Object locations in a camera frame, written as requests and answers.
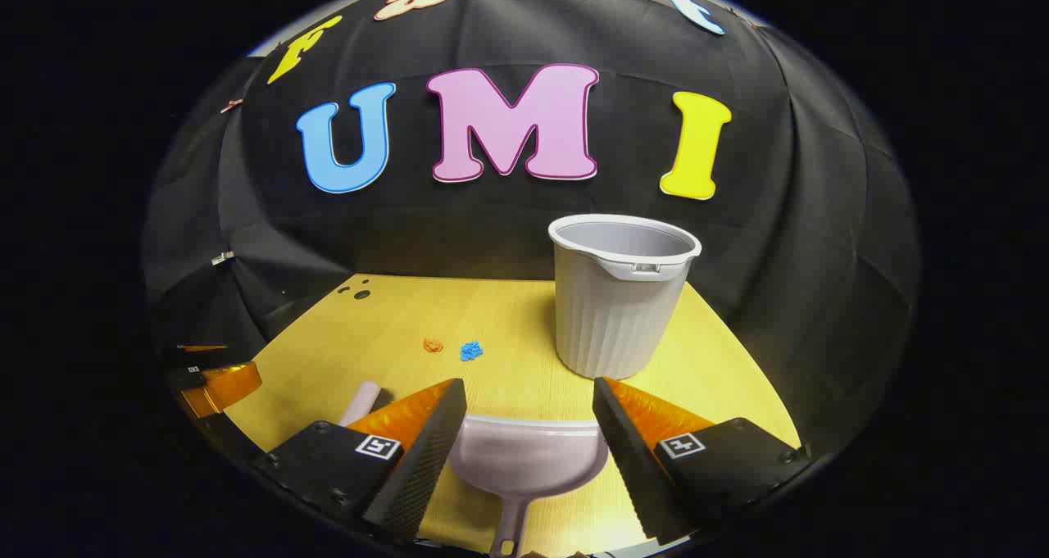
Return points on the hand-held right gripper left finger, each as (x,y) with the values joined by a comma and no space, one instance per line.
(426,451)

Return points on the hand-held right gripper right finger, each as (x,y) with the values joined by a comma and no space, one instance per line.
(635,460)

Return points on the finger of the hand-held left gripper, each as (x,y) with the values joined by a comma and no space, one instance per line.
(225,386)

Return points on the small pink broom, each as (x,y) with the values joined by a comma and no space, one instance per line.
(359,402)

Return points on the pink dustpan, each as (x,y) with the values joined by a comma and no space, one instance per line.
(524,460)

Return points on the orange paper scrap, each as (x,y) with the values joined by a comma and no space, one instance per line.
(433,345)

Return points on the blue paper scrap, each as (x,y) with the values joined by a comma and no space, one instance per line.
(471,351)

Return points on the white ribbed garbage bin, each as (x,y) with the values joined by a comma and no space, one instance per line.
(615,320)

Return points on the yellow wooden desktop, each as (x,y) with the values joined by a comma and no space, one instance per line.
(492,320)

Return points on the silver cloth clip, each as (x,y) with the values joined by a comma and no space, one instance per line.
(222,258)

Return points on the black backdrop cloth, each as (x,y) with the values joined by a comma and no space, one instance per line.
(492,222)

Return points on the copper cloth clip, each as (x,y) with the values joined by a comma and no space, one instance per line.
(232,106)

